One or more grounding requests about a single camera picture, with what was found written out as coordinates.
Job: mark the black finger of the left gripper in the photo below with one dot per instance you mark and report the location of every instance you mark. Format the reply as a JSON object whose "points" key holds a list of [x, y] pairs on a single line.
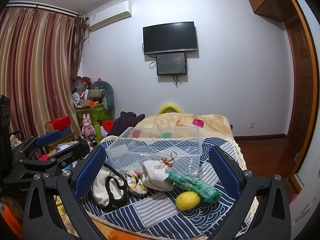
{"points": [[75, 152]]}

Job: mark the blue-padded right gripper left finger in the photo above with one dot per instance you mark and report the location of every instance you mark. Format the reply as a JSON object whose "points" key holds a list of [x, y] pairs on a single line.
{"points": [[72, 185]]}

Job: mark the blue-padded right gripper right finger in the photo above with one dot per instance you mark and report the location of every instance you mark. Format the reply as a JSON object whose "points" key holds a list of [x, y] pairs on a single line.
{"points": [[238, 186]]}

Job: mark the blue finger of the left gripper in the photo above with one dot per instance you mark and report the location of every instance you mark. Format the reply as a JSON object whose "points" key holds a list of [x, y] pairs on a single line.
{"points": [[48, 138]]}

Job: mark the white black-trimmed eye mask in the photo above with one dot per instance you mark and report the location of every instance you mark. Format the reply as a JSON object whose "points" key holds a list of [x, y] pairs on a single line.
{"points": [[109, 189]]}

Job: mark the green knitted sock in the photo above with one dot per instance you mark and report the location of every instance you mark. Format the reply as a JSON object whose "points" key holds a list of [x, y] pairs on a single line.
{"points": [[197, 185]]}

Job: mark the yellow felt ball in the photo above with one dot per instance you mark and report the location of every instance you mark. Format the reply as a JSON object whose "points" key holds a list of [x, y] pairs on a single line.
{"points": [[187, 200]]}

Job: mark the floral yellow scrunchie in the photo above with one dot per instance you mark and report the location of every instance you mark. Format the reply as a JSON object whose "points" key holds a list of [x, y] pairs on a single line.
{"points": [[135, 183]]}

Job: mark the clear plastic storage box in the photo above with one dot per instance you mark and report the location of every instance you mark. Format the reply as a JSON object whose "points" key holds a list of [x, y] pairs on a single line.
{"points": [[137, 145]]}

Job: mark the white drawstring pouch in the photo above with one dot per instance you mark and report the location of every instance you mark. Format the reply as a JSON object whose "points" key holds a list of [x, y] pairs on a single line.
{"points": [[155, 175]]}

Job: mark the red shoe box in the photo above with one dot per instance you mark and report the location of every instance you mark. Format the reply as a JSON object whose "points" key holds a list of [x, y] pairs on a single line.
{"points": [[57, 124]]}

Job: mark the pink rabbit plush toy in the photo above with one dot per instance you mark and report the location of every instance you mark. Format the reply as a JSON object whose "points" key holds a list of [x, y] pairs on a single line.
{"points": [[88, 130]]}

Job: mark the green bottle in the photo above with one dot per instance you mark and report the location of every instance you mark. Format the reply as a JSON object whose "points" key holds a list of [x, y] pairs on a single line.
{"points": [[98, 133]]}

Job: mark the red cap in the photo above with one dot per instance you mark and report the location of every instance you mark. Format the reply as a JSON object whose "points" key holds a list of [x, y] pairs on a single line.
{"points": [[107, 125]]}

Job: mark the green cardboard box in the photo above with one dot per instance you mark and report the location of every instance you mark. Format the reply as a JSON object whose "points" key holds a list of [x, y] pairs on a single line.
{"points": [[97, 114]]}

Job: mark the dark purple clothing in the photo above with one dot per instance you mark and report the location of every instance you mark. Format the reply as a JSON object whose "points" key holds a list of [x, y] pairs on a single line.
{"points": [[126, 120]]}

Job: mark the grey green plush toy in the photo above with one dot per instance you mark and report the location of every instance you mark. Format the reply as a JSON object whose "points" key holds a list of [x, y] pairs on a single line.
{"points": [[102, 91]]}

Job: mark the blue white patterned tablecloth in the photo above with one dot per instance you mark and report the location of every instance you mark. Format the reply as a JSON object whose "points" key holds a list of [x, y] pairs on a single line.
{"points": [[155, 216]]}

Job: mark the pink gold striped curtain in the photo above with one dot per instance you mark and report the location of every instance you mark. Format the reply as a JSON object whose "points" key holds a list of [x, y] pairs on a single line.
{"points": [[40, 55]]}

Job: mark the beige fleece blanket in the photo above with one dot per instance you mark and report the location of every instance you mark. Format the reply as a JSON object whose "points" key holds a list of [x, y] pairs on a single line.
{"points": [[210, 125]]}

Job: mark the yellow chair back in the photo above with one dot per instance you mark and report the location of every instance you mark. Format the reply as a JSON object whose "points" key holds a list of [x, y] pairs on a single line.
{"points": [[168, 108]]}

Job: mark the brown wooden door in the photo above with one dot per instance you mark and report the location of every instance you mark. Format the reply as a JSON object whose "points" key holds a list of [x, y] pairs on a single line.
{"points": [[304, 82]]}

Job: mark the white air conditioner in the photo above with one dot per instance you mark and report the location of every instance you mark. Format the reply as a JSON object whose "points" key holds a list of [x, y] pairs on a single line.
{"points": [[110, 15]]}

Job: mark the white wall socket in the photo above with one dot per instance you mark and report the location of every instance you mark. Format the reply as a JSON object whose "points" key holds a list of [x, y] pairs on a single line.
{"points": [[251, 124]]}

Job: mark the small wall monitor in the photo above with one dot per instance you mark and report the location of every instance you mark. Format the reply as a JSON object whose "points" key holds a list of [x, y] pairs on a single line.
{"points": [[171, 64]]}

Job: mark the large wall television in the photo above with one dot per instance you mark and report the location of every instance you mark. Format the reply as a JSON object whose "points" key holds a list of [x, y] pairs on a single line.
{"points": [[169, 37]]}

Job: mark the wooden wall cabinet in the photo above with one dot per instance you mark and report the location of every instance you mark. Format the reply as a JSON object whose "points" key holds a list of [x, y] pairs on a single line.
{"points": [[277, 10]]}

